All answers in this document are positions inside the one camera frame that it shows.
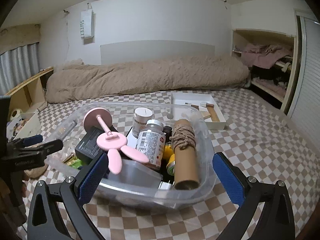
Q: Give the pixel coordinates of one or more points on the pink clothes pile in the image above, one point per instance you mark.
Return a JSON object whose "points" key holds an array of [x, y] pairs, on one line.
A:
{"points": [[264, 55]]}

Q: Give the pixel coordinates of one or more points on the white hanging sweet bag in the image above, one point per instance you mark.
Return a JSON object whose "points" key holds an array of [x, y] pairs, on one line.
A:
{"points": [[87, 23]]}

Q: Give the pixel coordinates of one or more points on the checkered bed sheet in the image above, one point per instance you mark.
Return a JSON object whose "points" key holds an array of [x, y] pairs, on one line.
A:
{"points": [[261, 143]]}

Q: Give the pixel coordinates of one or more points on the beige printed curtain valance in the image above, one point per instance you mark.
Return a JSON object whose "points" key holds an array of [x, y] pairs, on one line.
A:
{"points": [[18, 36]]}

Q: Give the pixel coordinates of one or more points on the white shallow tray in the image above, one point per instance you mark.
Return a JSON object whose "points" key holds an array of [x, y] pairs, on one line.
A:
{"points": [[196, 106]]}

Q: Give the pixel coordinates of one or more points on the brown quilted duvet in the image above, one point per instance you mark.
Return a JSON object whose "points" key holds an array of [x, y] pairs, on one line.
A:
{"points": [[80, 82]]}

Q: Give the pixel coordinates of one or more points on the wooden bedside shelf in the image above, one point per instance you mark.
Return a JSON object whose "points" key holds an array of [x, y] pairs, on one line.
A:
{"points": [[29, 96]]}

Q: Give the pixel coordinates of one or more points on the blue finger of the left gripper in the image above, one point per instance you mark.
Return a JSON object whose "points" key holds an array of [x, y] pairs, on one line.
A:
{"points": [[51, 147], [30, 141]]}

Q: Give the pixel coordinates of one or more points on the green patterned packet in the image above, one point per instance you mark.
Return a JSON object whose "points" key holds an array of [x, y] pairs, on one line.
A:
{"points": [[75, 163]]}

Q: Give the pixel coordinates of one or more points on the white cardboard box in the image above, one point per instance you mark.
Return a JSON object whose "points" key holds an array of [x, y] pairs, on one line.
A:
{"points": [[25, 125]]}

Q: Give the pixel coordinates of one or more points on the wooden block in tray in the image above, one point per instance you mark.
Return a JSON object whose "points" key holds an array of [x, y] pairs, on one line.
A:
{"points": [[213, 115]]}

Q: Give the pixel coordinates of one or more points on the yellow item in bin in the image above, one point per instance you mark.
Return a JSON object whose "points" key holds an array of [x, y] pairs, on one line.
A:
{"points": [[169, 157]]}

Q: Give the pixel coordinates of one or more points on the pink handheld fan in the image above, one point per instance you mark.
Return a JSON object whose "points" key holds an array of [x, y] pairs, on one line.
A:
{"points": [[112, 142]]}

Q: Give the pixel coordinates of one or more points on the grey headboard panel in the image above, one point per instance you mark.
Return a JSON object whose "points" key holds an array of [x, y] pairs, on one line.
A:
{"points": [[144, 50]]}

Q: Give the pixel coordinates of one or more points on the grey curtain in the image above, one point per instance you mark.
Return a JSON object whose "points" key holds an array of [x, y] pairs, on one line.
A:
{"points": [[17, 65]]}

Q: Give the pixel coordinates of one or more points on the black box in bin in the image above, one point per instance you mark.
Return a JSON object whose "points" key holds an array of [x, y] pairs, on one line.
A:
{"points": [[87, 148]]}

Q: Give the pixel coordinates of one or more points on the white pill bottle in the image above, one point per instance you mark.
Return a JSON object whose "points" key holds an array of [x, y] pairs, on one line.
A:
{"points": [[151, 142]]}

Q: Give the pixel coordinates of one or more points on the clear plastic storage bin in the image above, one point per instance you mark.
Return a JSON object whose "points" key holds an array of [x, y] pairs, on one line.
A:
{"points": [[138, 185]]}

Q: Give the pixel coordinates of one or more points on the grey lidded jar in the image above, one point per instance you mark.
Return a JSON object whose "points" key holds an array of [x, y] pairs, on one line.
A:
{"points": [[141, 117]]}

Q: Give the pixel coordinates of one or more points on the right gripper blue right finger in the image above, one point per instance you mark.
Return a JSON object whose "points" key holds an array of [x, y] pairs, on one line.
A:
{"points": [[276, 220]]}

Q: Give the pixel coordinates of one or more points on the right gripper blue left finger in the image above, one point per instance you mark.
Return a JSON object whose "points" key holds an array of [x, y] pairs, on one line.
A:
{"points": [[45, 220]]}

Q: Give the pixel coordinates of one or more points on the wooden closet shelf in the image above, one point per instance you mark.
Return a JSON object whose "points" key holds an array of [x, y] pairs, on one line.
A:
{"points": [[275, 85]]}

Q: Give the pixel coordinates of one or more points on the cardboard tube with rope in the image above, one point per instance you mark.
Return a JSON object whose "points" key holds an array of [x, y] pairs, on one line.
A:
{"points": [[184, 147]]}

